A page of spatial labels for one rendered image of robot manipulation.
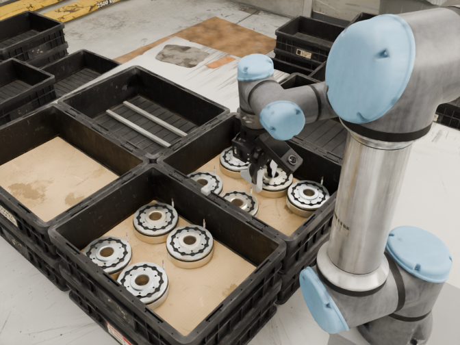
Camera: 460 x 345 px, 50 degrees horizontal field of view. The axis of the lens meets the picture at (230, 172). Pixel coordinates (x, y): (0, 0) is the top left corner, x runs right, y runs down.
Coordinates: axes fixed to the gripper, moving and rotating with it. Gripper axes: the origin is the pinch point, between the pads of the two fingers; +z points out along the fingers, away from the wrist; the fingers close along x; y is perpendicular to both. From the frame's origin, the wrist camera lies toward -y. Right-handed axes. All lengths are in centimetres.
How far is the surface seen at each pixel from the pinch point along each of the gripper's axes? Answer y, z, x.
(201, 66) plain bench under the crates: 74, 22, -53
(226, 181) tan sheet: 10.0, 1.7, 3.8
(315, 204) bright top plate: -13.6, -0.5, -1.8
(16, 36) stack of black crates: 199, 40, -36
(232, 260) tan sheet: -8.3, -0.7, 22.8
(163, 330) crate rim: -14, -13, 47
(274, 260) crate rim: -19.6, -10.6, 22.7
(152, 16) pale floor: 256, 107, -177
